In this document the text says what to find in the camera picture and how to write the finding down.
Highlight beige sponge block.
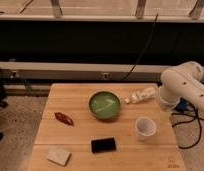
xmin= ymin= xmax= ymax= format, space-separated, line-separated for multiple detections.
xmin=46 ymin=146 xmax=71 ymax=166

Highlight black rectangular phone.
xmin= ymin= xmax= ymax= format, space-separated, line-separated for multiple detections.
xmin=91 ymin=138 xmax=116 ymax=153

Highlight black hanging cable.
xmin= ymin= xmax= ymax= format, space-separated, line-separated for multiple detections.
xmin=121 ymin=13 xmax=160 ymax=82

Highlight blue box on floor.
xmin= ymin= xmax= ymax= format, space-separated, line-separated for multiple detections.
xmin=175 ymin=99 xmax=187 ymax=112

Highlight black floor cables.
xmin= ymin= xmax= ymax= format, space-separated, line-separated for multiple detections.
xmin=170 ymin=101 xmax=204 ymax=150

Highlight white ceramic cup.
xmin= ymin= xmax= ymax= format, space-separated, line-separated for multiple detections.
xmin=134 ymin=117 xmax=157 ymax=141

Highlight green ceramic bowl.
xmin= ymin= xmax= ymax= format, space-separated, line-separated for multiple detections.
xmin=88 ymin=91 xmax=121 ymax=120

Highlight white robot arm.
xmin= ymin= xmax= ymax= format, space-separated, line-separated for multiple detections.
xmin=157 ymin=61 xmax=204 ymax=113

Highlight wooden table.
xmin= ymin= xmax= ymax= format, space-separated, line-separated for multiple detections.
xmin=27 ymin=83 xmax=186 ymax=171

